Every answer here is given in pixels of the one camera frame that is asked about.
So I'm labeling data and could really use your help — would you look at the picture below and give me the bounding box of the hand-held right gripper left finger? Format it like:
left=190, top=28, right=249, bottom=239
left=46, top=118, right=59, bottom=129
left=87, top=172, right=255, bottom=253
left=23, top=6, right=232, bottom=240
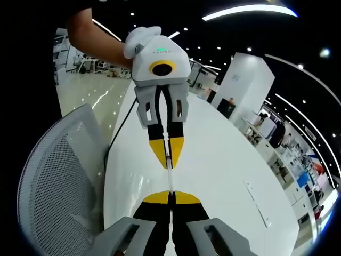
left=89, top=190, right=171, bottom=256

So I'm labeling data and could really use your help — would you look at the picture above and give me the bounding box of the grey mesh office chair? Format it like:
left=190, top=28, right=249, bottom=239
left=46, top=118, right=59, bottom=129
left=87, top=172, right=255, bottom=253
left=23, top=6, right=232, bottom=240
left=17, top=103, right=109, bottom=256

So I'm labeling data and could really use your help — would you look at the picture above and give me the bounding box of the black cable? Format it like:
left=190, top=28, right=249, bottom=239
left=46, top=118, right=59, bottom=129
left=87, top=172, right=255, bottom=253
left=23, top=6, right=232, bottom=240
left=106, top=97, right=139, bottom=163

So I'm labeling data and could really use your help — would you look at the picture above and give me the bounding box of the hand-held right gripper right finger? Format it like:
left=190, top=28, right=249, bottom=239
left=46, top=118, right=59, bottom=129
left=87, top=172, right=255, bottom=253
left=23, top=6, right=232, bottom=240
left=171, top=190, right=258, bottom=256

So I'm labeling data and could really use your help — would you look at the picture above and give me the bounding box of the white square pillar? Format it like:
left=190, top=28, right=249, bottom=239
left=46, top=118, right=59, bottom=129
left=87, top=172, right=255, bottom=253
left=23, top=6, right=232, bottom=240
left=210, top=52, right=275, bottom=121

